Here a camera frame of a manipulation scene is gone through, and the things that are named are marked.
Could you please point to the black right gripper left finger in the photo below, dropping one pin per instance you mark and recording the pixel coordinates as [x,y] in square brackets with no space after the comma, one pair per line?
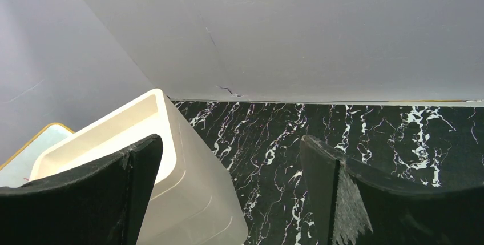
[103,201]

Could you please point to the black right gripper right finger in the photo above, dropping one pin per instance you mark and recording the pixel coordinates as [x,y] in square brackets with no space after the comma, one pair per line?
[356,203]

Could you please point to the yellow-framed whiteboard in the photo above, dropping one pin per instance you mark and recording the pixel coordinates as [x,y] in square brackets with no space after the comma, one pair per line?
[16,171]

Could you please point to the white drawer organizer box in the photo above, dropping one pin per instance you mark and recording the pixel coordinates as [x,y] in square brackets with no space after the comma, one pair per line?
[193,200]

